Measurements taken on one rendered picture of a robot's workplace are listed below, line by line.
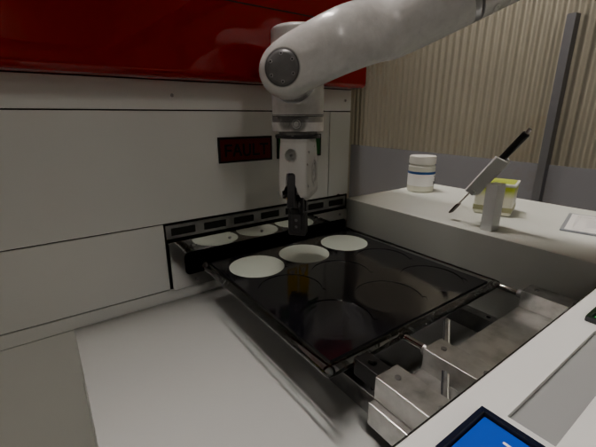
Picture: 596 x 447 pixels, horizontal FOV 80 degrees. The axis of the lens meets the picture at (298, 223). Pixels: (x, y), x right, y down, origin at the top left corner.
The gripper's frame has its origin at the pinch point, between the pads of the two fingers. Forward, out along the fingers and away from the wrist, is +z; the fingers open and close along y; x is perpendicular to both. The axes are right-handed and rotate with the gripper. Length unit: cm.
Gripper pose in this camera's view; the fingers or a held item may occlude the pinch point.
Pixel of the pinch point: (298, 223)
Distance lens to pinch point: 63.7
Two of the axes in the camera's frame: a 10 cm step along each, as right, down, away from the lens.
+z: 0.0, 9.6, 2.9
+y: 2.3, -2.8, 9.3
